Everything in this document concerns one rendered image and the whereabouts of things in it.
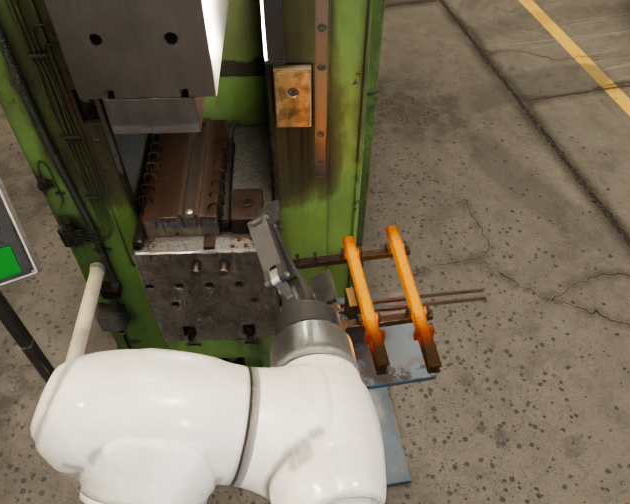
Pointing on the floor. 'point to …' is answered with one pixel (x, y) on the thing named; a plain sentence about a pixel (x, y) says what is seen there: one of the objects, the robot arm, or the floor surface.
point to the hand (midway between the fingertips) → (296, 246)
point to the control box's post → (18, 331)
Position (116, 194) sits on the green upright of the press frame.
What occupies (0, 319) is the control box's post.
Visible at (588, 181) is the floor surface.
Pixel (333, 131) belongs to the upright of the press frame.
